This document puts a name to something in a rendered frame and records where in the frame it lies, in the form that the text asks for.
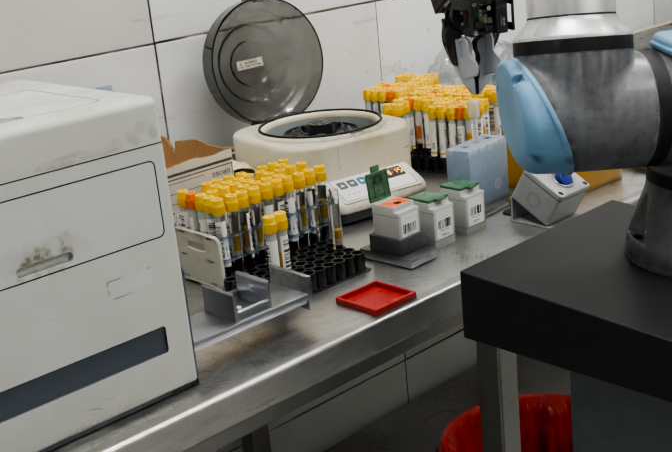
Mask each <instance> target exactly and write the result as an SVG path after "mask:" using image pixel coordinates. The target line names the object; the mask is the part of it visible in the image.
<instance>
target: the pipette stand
mask: <svg viewBox="0 0 672 452"><path fill-rule="evenodd" d="M477 141H478V143H474V138H473V139H470V140H468V141H466V142H463V143H461V144H458V145H456V146H454V147H451V148H449V149H447V150H446V162H447V177H448V182H449V181H452V180H455V179H457V178H459V179H465V180H471V181H477V182H479V189H480V190H484V204H485V218H486V217H487V216H489V215H490V214H492V213H494V212H496V211H498V210H500V209H502V208H504V207H506V206H507V205H509V204H510V196H512V194H509V186H508V165H507V145H506V139H505V136H501V135H489V134H482V135H480V136H477Z"/></svg>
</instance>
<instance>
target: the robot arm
mask: <svg viewBox="0 0 672 452"><path fill-rule="evenodd" d="M431 3H432V6H433V9H434V12H435V14H439V13H443V14H445V18H443V19H441V22H442V32H441V37H442V43H443V46H444V49H445V51H446V53H447V55H448V57H449V59H450V62H451V64H452V65H453V66H454V68H455V70H456V72H457V74H458V76H459V78H460V79H461V81H462V83H463V84H464V85H465V87H466V88H467V89H468V90H469V91H470V92H471V93H472V94H473V95H477V94H481V93H482V91H483V89H484V88H485V86H486V84H487V81H488V79H489V75H490V74H493V73H496V81H497V84H496V98H497V106H498V112H499V117H500V121H501V125H502V129H503V133H504V136H505V139H506V142H507V145H508V147H509V150H510V152H511V154H512V156H513V158H514V159H515V161H516V162H517V164H518V165H519V166H520V167H521V168H522V169H524V170H525V171H527V172H529V173H532V174H559V173H561V174H563V175H572V174H573V173H575V172H588V171H600V170H613V169H625V168H638V167H646V180H645V185H644V187H643V190H642V192H641V195H640V197H639V200H638V202H637V205H636V207H635V210H634V212H633V215H632V217H631V220H630V222H629V225H628V227H627V230H626V242H625V253H626V255H627V257H628V258H629V259H630V260H631V261H632V262H633V263H634V264H636V265H637V266H639V267H641V268H643V269H645V270H647V271H649V272H652V273H655V274H658V275H661V276H665V277H669V278H672V30H667V31H660V32H657V33H655V34H654V35H653V39H652V41H650V46H651V47H652V49H649V50H636V51H634V42H633V31H632V30H631V29H630V28H629V27H628V26H627V25H625V24H624V23H623V22H622V21H621V20H620V19H619V18H618V16H617V14H616V0H526V16H527V22H526V24H525V26H524V27H523V29H522V30H521V31H520V32H519V33H518V34H517V35H516V37H515V38H514V39H513V40H512V47H513V58H512V57H508V58H507V59H506V60H503V61H501V58H500V57H499V56H498V55H497V53H496V52H495V49H494V47H495V45H496V43H497V41H498V39H499V35H500V33H506V32H508V29H509V30H515V18H514V0H431ZM507 3H508V4H511V20H512V22H510V21H508V15H507ZM461 35H464V37H462V36H461ZM466 36H467V37H471V38H473V37H475V38H474V39H473V40H472V44H471V42H470V41H469V40H468V38H467V37H466ZM472 48H473V51H474V52H475V59H474V57H473V56H472V54H471V53H472Z"/></svg>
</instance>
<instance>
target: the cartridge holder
mask: <svg viewBox="0 0 672 452"><path fill-rule="evenodd" d="M369 239H370V244H369V245H366V246H364V247H362V248H360V250H362V251H364V255H365V259H372V260H376V261H381V262H385V263H389V264H393V265H397V266H402V267H404V268H407V269H414V268H416V267H418V266H419V265H421V264H423V263H425V262H427V261H430V260H432V259H435V258H436V257H438V248H437V247H432V246H428V245H426V237H425V230H422V229H420V231H418V232H416V233H414V234H412V235H409V236H407V237H405V238H403V239H395V238H391V237H386V236H381V235H377V234H374V232H373V233H371V234H369Z"/></svg>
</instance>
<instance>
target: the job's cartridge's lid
mask: <svg viewBox="0 0 672 452"><path fill-rule="evenodd" d="M369 168H370V174H367V175H365V181H366V187H367V192H368V198H369V203H374V202H377V201H381V200H383V199H386V198H387V197H389V196H391V191H390V185H389V180H388V174H387V169H386V168H383V169H381V170H379V165H378V164H377V165H374V166H371V167H369Z"/></svg>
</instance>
